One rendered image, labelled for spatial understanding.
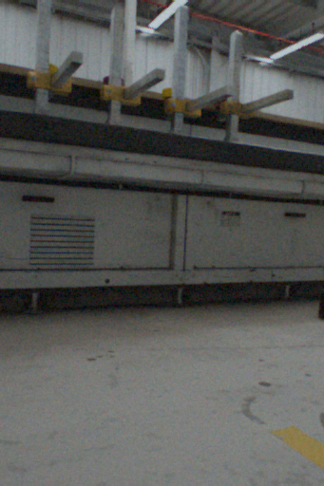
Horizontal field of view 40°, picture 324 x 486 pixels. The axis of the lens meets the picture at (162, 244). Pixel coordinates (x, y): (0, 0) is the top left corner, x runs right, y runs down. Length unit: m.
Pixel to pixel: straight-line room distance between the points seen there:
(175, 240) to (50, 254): 0.54
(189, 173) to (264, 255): 0.70
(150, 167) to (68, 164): 0.31
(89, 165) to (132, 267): 0.52
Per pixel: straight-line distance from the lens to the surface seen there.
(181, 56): 1.78
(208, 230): 2.04
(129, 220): 1.86
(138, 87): 1.51
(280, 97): 1.69
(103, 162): 1.60
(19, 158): 1.53
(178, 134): 1.68
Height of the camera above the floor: 0.38
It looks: 3 degrees down
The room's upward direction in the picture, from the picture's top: 3 degrees clockwise
